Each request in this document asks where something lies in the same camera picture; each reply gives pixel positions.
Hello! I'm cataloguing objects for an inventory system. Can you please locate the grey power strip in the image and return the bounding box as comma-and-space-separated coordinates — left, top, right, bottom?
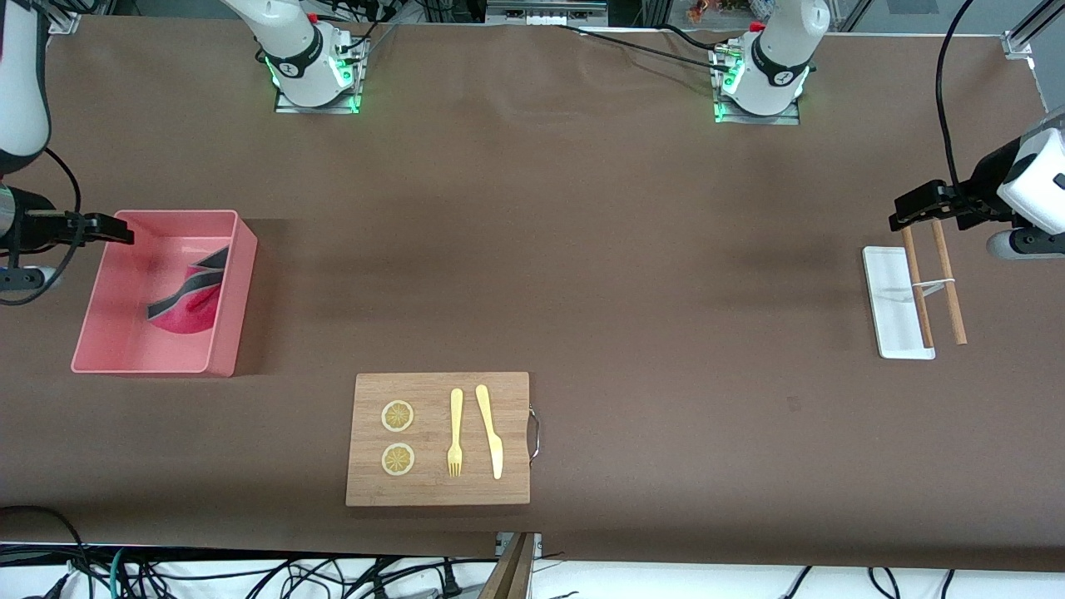
485, 0, 610, 26

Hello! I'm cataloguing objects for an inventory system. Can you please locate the pink and grey cloth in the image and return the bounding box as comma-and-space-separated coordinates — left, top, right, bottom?
147, 245, 230, 335

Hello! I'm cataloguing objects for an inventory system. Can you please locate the yellow plastic fork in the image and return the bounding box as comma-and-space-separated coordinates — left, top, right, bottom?
447, 388, 464, 478

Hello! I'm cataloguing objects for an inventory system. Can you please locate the yellow plastic knife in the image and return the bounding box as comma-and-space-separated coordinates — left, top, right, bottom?
475, 384, 504, 481

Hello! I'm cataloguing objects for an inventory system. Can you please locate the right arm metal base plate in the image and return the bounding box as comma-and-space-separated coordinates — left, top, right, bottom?
275, 37, 367, 115

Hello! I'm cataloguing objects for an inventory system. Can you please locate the wooden beam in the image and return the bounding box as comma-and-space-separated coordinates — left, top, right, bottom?
478, 532, 537, 599

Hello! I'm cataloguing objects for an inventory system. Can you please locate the pink plastic bin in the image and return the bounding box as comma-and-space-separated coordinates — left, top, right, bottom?
71, 210, 259, 378

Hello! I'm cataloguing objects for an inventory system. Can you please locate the wooden cutting board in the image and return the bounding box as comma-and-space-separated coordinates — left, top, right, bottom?
345, 372, 531, 507

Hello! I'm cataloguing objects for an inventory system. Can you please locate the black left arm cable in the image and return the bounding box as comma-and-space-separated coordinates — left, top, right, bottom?
935, 0, 974, 188

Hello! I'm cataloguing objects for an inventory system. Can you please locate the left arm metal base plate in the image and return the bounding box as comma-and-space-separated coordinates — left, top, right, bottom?
714, 46, 801, 126

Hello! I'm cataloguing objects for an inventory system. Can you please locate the white cloth rack base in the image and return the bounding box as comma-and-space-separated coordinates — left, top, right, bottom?
862, 246, 956, 360

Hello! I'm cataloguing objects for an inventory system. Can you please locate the black base cable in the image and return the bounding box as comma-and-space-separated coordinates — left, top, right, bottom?
553, 23, 737, 76

